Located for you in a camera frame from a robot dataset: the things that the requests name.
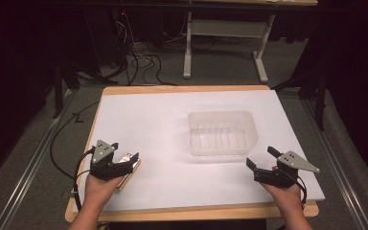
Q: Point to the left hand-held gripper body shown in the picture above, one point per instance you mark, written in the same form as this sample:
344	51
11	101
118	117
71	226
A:
103	167

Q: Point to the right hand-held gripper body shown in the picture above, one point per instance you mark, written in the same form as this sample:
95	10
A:
281	177

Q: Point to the brown-edged shiny packet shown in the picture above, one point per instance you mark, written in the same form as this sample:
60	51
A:
128	177

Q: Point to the person's right hand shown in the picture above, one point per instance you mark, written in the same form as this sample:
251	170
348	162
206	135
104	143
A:
287	196

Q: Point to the person's left hand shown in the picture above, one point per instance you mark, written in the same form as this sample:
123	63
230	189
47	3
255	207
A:
97	190

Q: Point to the clear plastic container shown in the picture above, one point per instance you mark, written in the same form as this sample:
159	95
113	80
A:
222	134

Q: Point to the white foam board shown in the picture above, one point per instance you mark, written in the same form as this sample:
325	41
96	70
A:
159	127

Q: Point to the black metal stand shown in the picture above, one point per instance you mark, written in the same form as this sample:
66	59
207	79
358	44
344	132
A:
59	86
321	96

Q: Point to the wooden table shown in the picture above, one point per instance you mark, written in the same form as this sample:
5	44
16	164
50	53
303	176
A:
188	215

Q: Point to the metal floor rail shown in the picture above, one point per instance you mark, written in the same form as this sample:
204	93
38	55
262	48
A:
341	172
28	172

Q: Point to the white metal desk frame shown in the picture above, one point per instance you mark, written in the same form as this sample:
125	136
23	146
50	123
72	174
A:
226	28

